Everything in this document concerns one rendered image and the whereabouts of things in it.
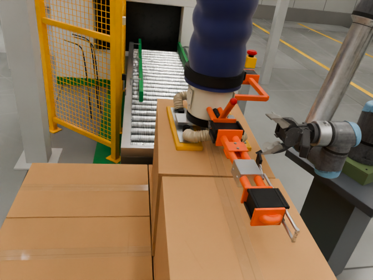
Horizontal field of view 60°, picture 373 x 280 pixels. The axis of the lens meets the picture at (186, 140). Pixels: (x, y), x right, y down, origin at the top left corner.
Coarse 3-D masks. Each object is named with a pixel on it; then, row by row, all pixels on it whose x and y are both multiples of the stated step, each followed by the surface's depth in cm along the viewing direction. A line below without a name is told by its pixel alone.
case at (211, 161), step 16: (160, 112) 142; (240, 112) 152; (160, 128) 130; (160, 144) 119; (208, 144) 123; (256, 144) 127; (160, 160) 111; (176, 160) 112; (192, 160) 113; (208, 160) 114; (224, 160) 115; (160, 176) 105; (176, 176) 105; (192, 176) 106; (208, 176) 106; (224, 176) 107; (272, 176) 110
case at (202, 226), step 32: (160, 192) 105; (192, 192) 98; (224, 192) 100; (160, 224) 100; (192, 224) 86; (224, 224) 88; (288, 224) 90; (160, 256) 96; (192, 256) 77; (224, 256) 78; (256, 256) 79; (288, 256) 81; (320, 256) 82
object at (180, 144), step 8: (168, 112) 139; (176, 112) 139; (184, 112) 139; (176, 120) 132; (176, 128) 126; (184, 128) 123; (192, 128) 128; (176, 136) 122; (176, 144) 117; (184, 144) 118; (192, 144) 118; (200, 144) 119
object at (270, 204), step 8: (248, 192) 77; (256, 192) 77; (264, 192) 77; (272, 192) 78; (240, 200) 81; (248, 200) 79; (256, 200) 74; (264, 200) 75; (272, 200) 75; (248, 208) 78; (256, 208) 72; (264, 208) 72; (272, 208) 73; (280, 208) 73; (256, 216) 72; (256, 224) 74; (264, 224) 74
